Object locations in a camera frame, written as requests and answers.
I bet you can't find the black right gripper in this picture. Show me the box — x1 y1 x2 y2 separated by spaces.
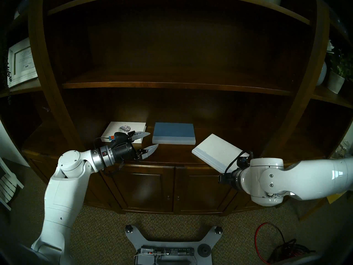
219 171 237 186

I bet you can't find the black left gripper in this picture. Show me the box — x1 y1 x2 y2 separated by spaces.
113 131 160 163

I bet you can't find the white book pale blue spine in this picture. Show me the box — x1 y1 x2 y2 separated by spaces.
192 134 250 174

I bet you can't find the white paperback with ink drawing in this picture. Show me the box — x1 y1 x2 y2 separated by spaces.
101 121 147 144

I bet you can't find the blue hardcover book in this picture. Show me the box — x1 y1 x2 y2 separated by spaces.
152 122 196 145

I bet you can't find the black round disc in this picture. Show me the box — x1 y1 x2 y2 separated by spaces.
197 244 211 258

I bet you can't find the black power strip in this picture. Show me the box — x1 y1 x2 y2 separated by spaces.
141 247 195 257

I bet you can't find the dark wooden bookshelf cabinet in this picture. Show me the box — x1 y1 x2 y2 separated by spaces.
0 0 353 216

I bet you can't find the clear glass jar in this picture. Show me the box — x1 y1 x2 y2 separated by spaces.
332 140 352 158

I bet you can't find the green plant in white pot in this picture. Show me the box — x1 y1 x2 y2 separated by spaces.
327 51 353 94

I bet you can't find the white slatted side table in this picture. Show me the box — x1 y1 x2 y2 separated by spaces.
0 157 25 211

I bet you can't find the white framed certificate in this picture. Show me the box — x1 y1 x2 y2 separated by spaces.
7 38 38 88

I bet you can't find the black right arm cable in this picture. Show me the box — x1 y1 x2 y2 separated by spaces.
224 150 253 174

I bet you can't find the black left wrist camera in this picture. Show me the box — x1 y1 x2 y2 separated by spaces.
108 132 129 144

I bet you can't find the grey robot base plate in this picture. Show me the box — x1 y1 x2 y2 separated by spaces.
125 225 223 265

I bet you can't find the red cable reel with cord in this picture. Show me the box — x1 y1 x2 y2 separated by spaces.
254 222 316 265

